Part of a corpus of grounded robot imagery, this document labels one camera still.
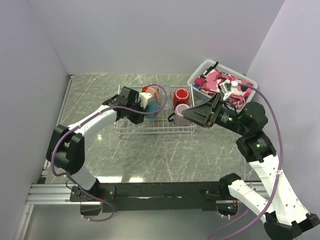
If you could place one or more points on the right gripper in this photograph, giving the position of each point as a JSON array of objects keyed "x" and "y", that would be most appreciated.
[{"x": 200, "y": 114}]

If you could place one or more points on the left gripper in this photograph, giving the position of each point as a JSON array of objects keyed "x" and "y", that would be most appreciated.
[{"x": 139, "y": 119}]

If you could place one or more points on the light blue mug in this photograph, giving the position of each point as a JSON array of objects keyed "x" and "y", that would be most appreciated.
[{"x": 151, "y": 107}]

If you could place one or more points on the mauve purple mug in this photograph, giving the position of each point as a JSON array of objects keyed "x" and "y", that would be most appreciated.
[{"x": 177, "y": 117}]

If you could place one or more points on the red mug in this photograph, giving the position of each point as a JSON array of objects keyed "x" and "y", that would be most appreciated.
[{"x": 181, "y": 96}]

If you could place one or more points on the salmon pink mug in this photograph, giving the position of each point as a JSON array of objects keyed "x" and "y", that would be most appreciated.
[{"x": 155, "y": 92}]

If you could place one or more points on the clear plastic cup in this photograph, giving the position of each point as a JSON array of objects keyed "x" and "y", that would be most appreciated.
[{"x": 165, "y": 93}]

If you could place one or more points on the small clear glass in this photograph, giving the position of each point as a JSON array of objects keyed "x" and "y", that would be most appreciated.
[{"x": 168, "y": 105}]

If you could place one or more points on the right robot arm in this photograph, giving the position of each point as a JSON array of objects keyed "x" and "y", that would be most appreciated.
[{"x": 284, "y": 217}]

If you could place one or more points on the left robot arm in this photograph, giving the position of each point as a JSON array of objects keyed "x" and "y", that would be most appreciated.
[{"x": 66, "y": 148}]

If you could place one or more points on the pink camouflage cloth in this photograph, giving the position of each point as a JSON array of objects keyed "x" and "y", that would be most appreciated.
[{"x": 209, "y": 81}]

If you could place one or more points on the white plastic basket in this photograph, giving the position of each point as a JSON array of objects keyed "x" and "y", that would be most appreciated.
[{"x": 210, "y": 65}]

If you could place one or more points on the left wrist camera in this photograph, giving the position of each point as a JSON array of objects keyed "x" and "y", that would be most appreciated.
[{"x": 144, "y": 98}]

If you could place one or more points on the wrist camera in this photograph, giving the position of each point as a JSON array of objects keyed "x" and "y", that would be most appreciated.
[
  {"x": 144, "y": 98},
  {"x": 227, "y": 88}
]

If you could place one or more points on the white wire dish rack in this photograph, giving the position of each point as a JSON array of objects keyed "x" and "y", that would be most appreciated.
[{"x": 159, "y": 124}]

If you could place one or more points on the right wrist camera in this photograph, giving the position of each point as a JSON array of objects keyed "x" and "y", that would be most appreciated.
[{"x": 227, "y": 88}]

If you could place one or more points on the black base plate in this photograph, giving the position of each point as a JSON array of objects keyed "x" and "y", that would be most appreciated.
[{"x": 153, "y": 196}]

